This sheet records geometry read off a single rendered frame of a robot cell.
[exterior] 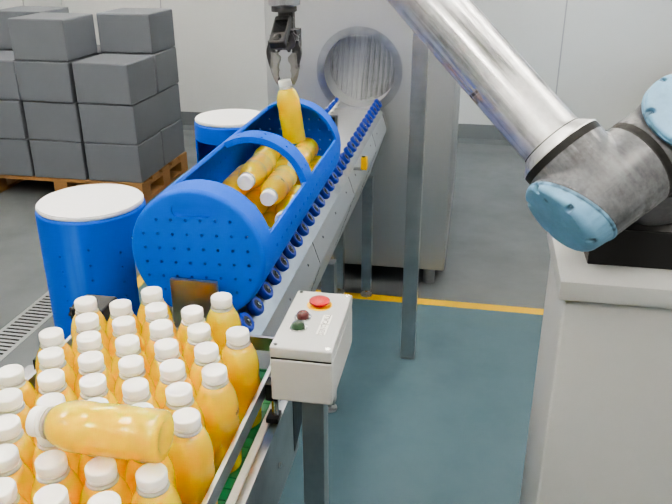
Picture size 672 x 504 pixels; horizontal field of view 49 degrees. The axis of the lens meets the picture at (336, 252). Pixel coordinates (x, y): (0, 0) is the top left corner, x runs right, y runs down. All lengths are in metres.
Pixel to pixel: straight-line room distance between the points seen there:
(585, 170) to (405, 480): 1.59
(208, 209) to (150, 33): 3.86
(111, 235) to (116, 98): 3.08
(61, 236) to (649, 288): 1.37
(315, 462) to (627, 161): 0.74
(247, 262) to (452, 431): 1.52
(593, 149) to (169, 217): 0.80
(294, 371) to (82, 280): 0.96
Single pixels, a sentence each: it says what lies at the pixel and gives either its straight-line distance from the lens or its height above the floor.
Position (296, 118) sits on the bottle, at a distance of 2.14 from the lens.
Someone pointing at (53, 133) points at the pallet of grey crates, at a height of 0.46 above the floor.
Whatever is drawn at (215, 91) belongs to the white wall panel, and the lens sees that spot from 6.94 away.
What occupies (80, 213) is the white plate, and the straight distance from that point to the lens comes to 1.98.
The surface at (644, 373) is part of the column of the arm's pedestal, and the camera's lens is 1.55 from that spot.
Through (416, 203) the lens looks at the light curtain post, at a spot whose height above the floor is 0.71.
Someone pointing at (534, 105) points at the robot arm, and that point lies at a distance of 1.28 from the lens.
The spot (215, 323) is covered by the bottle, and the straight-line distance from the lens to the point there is 1.36.
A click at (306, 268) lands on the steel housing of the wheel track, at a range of 1.94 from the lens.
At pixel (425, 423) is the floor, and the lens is 2.85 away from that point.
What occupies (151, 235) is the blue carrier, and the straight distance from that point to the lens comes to 1.53.
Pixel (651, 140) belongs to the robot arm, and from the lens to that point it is 1.28.
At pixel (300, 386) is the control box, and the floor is 1.03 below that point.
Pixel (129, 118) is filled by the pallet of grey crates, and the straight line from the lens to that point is 5.00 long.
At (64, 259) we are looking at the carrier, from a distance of 2.01.
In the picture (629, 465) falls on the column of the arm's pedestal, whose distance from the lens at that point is 1.68.
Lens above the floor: 1.70
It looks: 24 degrees down
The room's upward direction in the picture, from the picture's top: straight up
